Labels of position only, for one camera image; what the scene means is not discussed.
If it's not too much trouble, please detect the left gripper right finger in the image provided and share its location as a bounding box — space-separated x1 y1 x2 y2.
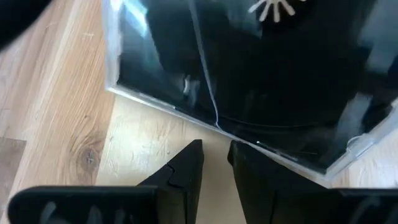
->
227 139 398 224

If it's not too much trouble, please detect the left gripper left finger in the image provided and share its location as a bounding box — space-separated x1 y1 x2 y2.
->
7 139 205 224

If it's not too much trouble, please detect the black clear jewel case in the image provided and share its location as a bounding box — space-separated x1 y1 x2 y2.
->
102 0 398 181

